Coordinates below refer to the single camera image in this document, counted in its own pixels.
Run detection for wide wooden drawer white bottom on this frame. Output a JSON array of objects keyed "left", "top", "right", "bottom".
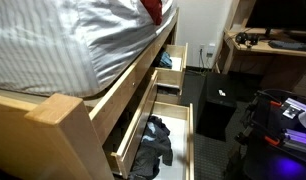
[{"left": 126, "top": 101, "right": 195, "bottom": 180}]

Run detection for grey patterned garment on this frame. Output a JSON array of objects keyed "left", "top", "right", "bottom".
[{"left": 128, "top": 128, "right": 174, "bottom": 180}]

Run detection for white wall outlet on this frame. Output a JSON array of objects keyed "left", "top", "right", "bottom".
[{"left": 206, "top": 43, "right": 216, "bottom": 59}]

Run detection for small wooden drawer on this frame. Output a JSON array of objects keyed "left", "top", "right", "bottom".
[{"left": 154, "top": 43, "right": 189, "bottom": 90}]

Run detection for aluminium rail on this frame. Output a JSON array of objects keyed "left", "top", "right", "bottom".
[{"left": 280, "top": 127, "right": 306, "bottom": 156}]

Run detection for orange clamp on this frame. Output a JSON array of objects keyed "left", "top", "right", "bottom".
[
  {"left": 269, "top": 99, "right": 283, "bottom": 108},
  {"left": 263, "top": 134, "right": 281, "bottom": 147}
]

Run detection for black robot cart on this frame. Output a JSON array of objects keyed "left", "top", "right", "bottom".
[{"left": 225, "top": 88, "right": 306, "bottom": 180}]

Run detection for wooden desk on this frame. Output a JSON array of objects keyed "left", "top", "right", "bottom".
[{"left": 214, "top": 0, "right": 306, "bottom": 92}]

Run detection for red t-shirt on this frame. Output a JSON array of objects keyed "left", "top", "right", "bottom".
[{"left": 140, "top": 0, "right": 164, "bottom": 27}]

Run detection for short wooden drawer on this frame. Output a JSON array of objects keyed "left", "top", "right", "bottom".
[{"left": 155, "top": 84, "right": 181, "bottom": 106}]

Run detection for black monitor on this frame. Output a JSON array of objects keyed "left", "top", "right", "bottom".
[{"left": 245, "top": 0, "right": 306, "bottom": 38}]

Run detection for light blue garment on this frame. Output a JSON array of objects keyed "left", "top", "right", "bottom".
[{"left": 140, "top": 121, "right": 158, "bottom": 143}]

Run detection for long shallow wooden drawer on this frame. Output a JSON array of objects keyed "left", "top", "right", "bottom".
[{"left": 105, "top": 69, "right": 160, "bottom": 180}]

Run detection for thin black power cable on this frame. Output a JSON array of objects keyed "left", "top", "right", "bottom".
[{"left": 197, "top": 48, "right": 208, "bottom": 69}]

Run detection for black clamp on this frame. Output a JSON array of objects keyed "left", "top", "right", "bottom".
[{"left": 234, "top": 125, "right": 258, "bottom": 148}]

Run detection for black computer tower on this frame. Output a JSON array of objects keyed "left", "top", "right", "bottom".
[{"left": 195, "top": 72, "right": 238, "bottom": 142}]

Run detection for navy garment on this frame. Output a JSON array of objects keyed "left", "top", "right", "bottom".
[{"left": 148, "top": 114, "right": 171, "bottom": 136}]

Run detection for black headphones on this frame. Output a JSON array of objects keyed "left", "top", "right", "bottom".
[{"left": 234, "top": 31, "right": 260, "bottom": 48}]

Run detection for teal garment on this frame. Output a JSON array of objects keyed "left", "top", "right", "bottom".
[{"left": 159, "top": 51, "right": 174, "bottom": 70}]

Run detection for light wooden bed frame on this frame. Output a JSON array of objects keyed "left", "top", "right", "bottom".
[{"left": 0, "top": 8, "right": 181, "bottom": 180}]

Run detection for black keyboard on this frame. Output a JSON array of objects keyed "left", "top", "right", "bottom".
[{"left": 268, "top": 39, "right": 306, "bottom": 52}]

